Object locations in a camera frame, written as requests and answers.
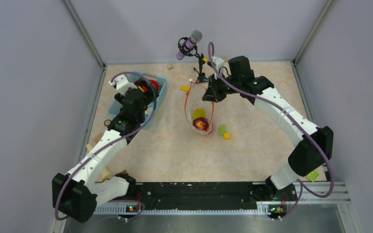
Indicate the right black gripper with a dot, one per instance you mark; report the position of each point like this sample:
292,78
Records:
212,93

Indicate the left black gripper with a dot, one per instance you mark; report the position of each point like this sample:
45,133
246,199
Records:
148,94

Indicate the red toy tomato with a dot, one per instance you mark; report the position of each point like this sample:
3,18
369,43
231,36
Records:
155,85

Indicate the clear zip top bag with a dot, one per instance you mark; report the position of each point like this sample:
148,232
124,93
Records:
193,100

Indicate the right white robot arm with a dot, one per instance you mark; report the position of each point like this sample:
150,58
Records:
313,144

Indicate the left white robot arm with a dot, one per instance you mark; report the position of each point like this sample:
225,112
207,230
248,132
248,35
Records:
77,193

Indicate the light blue plastic basket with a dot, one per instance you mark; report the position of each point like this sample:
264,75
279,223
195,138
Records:
126,122

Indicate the yellow rectangular block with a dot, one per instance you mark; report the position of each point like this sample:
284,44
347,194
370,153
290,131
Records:
185,88

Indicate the green toy block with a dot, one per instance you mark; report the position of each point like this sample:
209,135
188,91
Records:
222,129

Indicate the small yellow toy cube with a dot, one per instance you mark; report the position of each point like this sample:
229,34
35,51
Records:
226,136

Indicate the black tripod mic stand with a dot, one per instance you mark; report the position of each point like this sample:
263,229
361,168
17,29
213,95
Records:
201,75

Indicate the purple microphone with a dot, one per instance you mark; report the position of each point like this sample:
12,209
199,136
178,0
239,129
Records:
187,46

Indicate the cream toy cylinder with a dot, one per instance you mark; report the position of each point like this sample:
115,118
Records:
89,148

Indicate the green lego plate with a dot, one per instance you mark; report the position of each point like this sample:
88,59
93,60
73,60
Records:
313,176

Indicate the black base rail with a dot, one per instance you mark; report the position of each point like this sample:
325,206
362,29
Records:
202,196

